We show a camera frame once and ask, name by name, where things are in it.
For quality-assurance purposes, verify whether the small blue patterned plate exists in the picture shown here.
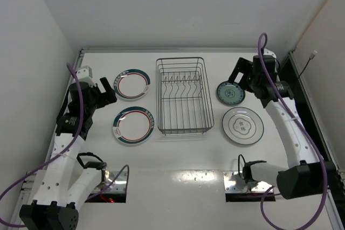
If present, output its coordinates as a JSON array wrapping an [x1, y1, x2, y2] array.
[[216, 81, 245, 106]]

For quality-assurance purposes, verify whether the green rimmed white plate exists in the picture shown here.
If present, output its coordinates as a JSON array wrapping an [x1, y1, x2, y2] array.
[[112, 106, 155, 146], [113, 69, 151, 101]]

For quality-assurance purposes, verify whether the grey plate with characters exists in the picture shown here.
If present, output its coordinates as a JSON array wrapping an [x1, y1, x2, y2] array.
[[222, 107, 265, 145]]

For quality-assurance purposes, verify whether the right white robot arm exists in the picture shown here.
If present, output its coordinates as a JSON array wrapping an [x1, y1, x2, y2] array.
[[228, 55, 336, 199]]

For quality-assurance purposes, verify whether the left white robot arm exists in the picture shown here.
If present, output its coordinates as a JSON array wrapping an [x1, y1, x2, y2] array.
[[19, 76, 117, 229]]

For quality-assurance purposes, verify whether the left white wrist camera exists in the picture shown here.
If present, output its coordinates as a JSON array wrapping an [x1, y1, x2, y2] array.
[[76, 66, 93, 85]]

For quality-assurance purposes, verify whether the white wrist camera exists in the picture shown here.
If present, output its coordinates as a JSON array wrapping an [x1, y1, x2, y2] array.
[[264, 48, 277, 58], [76, 66, 93, 85]]

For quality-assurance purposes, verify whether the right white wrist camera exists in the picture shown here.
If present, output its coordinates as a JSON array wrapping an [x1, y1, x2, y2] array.
[[264, 48, 277, 58]]

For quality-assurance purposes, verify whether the black cable with white plug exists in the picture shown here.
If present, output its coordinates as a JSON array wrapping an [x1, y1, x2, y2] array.
[[296, 50, 318, 80]]

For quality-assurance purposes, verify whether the metal wire dish rack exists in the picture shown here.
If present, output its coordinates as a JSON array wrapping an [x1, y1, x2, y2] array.
[[156, 57, 215, 136]]

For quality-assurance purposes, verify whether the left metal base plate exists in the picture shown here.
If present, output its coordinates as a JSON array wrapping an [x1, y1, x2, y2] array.
[[91, 170, 127, 194]]

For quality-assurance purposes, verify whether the metal base plate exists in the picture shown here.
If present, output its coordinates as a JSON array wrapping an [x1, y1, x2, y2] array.
[[91, 170, 127, 194], [223, 171, 271, 194]]

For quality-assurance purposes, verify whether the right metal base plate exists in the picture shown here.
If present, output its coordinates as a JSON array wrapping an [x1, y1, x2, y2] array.
[[223, 171, 271, 194]]

